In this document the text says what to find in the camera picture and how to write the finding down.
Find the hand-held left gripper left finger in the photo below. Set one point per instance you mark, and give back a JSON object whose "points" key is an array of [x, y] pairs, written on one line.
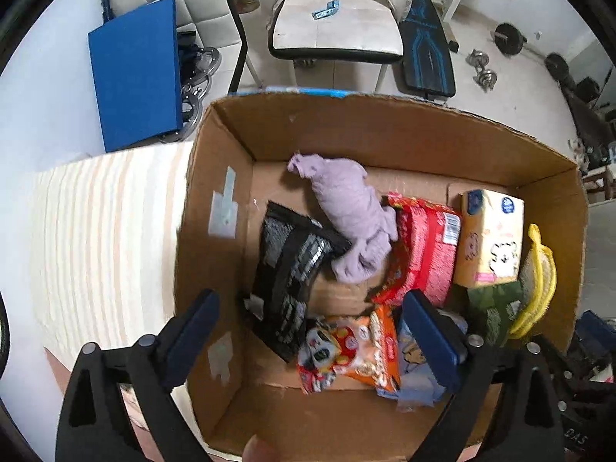
{"points": [[192, 332]]}

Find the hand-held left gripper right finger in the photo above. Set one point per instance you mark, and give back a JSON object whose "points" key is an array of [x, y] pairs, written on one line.
{"points": [[428, 341]]}

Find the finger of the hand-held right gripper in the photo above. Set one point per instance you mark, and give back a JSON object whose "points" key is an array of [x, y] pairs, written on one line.
{"points": [[570, 385], [596, 325]]}

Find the blue tissue pack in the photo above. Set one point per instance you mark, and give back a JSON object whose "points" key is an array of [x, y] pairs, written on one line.
{"points": [[414, 375]]}

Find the green packet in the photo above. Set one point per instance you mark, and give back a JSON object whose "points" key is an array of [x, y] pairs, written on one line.
{"points": [[493, 313]]}

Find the yellow mesh scrubber pouch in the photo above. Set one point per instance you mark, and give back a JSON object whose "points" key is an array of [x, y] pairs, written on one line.
{"points": [[541, 274]]}

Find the orange panda snack packet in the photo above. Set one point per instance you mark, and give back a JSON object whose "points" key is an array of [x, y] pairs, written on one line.
{"points": [[351, 346]]}

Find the red snack packet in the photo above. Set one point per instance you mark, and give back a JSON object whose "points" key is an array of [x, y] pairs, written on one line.
{"points": [[426, 245]]}

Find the black snack packet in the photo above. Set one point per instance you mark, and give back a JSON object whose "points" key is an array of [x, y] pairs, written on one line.
{"points": [[288, 269]]}

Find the yellow carton box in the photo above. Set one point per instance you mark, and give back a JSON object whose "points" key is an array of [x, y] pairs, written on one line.
{"points": [[491, 236]]}

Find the lavender cloth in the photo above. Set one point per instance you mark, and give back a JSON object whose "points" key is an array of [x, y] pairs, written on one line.
{"points": [[346, 202]]}

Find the cardboard box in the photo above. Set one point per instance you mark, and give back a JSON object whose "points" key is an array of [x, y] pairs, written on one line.
{"points": [[346, 130]]}

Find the person's left hand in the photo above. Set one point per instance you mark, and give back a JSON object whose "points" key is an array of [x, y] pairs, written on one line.
{"points": [[257, 450]]}

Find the cat print tablecloth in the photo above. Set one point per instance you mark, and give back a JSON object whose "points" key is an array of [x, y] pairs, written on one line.
{"points": [[106, 240]]}

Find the black boxy object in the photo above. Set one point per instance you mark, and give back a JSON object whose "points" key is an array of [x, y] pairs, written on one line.
{"points": [[587, 89]]}

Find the silver weight plates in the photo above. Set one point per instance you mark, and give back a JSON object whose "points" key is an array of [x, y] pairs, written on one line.
{"points": [[197, 86]]}

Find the blue board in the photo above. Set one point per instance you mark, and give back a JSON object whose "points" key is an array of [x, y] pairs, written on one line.
{"points": [[137, 77]]}

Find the chrome dumbbell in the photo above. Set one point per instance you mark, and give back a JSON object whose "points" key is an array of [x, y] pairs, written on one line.
{"points": [[476, 57], [486, 80]]}

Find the black blue bench pad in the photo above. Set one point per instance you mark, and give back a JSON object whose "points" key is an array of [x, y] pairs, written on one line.
{"points": [[428, 48]]}

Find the small barbell with black plates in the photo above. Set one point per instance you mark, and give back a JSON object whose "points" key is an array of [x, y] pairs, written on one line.
{"points": [[510, 38]]}

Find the white padded chair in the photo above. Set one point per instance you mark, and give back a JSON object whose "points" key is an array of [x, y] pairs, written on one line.
{"points": [[337, 33]]}

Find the white quilted chair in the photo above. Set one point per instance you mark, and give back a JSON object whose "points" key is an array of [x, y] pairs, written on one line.
{"points": [[202, 0]]}

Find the small blue packet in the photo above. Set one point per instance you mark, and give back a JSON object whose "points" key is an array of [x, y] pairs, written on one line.
{"points": [[326, 9]]}

